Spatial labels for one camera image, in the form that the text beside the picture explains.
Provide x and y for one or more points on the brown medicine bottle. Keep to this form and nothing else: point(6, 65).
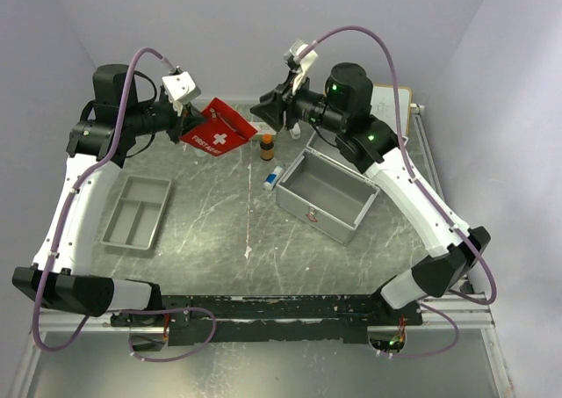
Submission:
point(267, 147)

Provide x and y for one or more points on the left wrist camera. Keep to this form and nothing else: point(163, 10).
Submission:
point(180, 89)

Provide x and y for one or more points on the white blue tube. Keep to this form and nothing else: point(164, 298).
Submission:
point(273, 177)

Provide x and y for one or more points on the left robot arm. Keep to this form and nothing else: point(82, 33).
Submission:
point(59, 277)

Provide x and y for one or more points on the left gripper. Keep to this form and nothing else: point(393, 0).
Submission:
point(190, 119)

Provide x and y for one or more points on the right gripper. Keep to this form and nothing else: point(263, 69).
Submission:
point(274, 106)

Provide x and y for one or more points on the red first aid kit pouch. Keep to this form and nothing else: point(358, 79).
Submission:
point(222, 130)

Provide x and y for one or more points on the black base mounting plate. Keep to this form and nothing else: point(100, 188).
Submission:
point(228, 333)

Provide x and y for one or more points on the grey plastic divided tray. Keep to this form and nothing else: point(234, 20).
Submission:
point(137, 213)

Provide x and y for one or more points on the small whiteboard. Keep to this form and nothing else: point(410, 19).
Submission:
point(383, 106)

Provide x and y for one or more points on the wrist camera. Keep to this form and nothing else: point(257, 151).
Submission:
point(180, 89)
point(300, 57)

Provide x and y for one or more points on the aluminium frame rail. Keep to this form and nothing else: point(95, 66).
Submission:
point(348, 311)

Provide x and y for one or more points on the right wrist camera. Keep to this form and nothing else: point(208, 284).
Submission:
point(300, 57)

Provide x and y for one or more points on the white red medicine box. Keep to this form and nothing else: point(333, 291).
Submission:
point(262, 128)

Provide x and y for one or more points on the grey metal case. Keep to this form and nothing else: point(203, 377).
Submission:
point(325, 191)

